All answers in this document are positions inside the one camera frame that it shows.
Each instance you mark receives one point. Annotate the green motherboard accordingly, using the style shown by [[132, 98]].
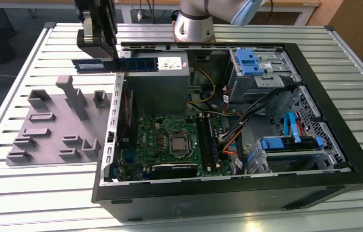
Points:
[[150, 157]]

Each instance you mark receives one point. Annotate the RAM stick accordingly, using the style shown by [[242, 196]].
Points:
[[135, 64], [212, 142]]

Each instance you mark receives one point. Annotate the hard disk in blue carrier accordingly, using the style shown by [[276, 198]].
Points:
[[272, 143]]

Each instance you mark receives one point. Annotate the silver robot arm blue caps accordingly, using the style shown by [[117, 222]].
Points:
[[190, 26]]

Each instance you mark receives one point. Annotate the white-framed wooden desk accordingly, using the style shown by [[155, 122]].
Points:
[[307, 14]]

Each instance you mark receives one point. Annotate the blue drive latch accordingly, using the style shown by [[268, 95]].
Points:
[[248, 65]]

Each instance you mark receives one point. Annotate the grey disk bay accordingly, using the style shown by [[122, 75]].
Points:
[[296, 154]]

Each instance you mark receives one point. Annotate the black graphics card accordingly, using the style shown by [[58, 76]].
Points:
[[174, 170]]

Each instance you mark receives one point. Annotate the black PC case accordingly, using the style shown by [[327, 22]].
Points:
[[232, 200]]

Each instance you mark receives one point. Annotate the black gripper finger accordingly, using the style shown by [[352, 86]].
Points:
[[109, 29], [94, 46]]

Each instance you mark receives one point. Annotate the wooden cabinet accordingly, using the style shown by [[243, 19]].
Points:
[[355, 24]]

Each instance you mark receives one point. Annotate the grey optical drive cage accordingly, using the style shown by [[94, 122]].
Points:
[[271, 81]]

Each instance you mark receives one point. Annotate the black empty RAM slot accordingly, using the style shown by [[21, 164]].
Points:
[[203, 142]]

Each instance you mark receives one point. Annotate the grey parts rack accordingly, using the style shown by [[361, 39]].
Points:
[[55, 125]]

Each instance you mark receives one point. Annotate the silver CPU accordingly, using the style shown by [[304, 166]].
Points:
[[178, 145]]

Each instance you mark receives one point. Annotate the grey power supply unit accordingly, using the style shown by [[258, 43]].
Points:
[[155, 91]]

